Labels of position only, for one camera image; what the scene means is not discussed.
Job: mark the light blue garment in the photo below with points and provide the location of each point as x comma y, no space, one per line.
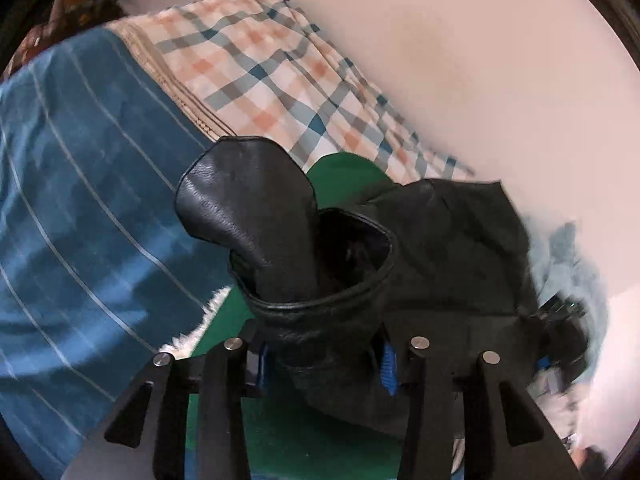
558,267

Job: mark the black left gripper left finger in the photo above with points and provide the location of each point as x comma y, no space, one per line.
144,436

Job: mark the plaid checkered pillow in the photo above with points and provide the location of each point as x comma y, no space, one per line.
262,68

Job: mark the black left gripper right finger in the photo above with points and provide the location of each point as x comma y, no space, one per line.
457,380

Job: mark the blue striped bedspread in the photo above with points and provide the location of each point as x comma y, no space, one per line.
97,273

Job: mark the black leather jacket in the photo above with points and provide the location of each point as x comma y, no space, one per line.
326,283

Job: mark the green varsity jacket folded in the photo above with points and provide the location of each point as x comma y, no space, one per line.
285,440

